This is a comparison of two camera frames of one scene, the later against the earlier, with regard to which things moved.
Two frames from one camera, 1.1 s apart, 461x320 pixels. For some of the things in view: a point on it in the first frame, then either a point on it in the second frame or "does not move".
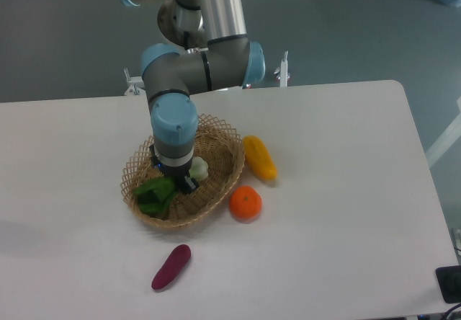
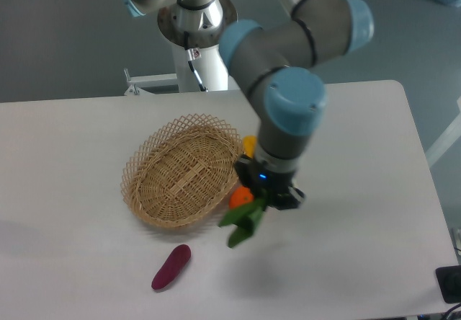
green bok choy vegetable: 153,194 → 245,218
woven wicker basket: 223,151 does not move
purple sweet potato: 178,259 does not move
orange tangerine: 245,202 does not move
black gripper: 178,173 → 252,177
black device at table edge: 449,281 does not move
